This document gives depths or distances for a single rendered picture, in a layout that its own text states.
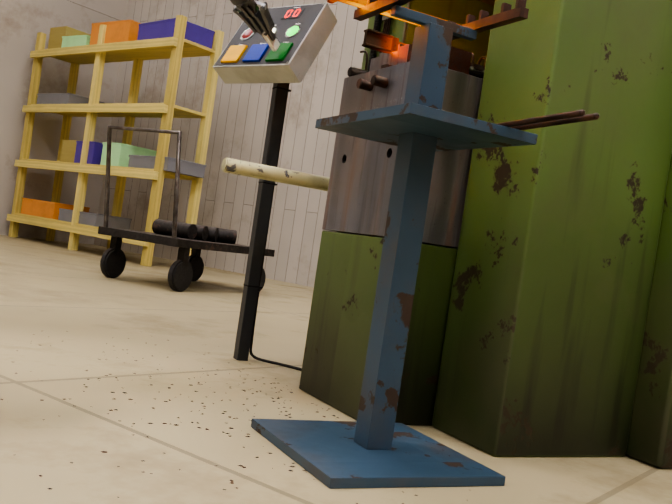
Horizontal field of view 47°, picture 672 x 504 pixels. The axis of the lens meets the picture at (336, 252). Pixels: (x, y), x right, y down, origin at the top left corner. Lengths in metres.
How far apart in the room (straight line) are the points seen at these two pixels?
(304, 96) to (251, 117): 0.70
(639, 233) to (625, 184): 0.13
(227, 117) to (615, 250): 6.65
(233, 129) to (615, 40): 6.50
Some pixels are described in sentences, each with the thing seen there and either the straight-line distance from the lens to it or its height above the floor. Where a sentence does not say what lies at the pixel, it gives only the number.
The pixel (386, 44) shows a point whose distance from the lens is 2.19.
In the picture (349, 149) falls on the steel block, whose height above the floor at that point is 0.70.
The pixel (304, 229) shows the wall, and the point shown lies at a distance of 7.41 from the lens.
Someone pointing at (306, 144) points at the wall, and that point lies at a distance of 7.55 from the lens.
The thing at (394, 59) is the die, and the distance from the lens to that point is 2.20.
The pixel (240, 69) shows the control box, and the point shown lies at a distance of 2.61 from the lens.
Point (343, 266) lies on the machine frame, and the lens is 2.11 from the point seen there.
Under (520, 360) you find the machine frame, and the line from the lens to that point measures 1.86.
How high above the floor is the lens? 0.43
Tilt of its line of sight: 1 degrees down
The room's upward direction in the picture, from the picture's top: 8 degrees clockwise
